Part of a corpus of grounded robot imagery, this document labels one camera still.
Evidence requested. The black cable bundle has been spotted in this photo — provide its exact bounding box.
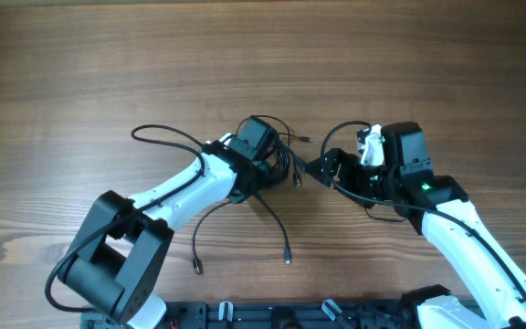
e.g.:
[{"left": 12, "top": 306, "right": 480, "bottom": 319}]
[{"left": 191, "top": 114, "right": 313, "bottom": 275}]

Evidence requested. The black USB cable long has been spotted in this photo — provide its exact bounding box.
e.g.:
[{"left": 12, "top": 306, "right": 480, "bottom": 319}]
[{"left": 254, "top": 194, "right": 292, "bottom": 264}]

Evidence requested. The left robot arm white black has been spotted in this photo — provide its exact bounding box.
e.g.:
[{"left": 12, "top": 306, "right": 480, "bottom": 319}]
[{"left": 45, "top": 116, "right": 278, "bottom": 328}]

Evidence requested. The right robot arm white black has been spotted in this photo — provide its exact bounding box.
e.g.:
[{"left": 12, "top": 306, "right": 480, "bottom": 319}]
[{"left": 305, "top": 122, "right": 526, "bottom": 328}]

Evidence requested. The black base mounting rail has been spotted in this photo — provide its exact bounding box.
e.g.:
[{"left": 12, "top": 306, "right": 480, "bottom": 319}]
[{"left": 79, "top": 299, "right": 483, "bottom": 329}]

